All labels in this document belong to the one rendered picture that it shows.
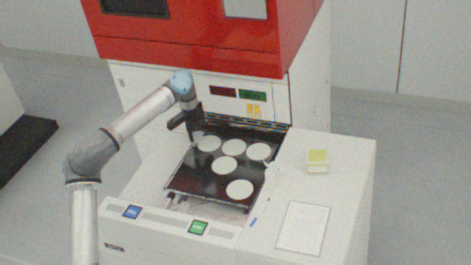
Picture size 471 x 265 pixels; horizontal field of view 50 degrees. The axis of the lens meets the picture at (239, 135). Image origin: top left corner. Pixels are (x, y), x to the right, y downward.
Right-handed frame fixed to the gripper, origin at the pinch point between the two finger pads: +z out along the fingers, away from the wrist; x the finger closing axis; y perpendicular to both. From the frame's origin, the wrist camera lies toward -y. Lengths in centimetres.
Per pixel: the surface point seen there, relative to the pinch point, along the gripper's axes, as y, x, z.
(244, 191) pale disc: 17.9, -30.8, 1.2
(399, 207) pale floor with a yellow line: 105, 21, 91
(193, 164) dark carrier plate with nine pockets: -0.5, -11.1, 1.4
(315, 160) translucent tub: 45, -34, -12
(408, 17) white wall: 137, 112, 23
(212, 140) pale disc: 8.1, 1.6, 1.2
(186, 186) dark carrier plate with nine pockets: -3.9, -22.8, 1.3
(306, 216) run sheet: 37, -53, -6
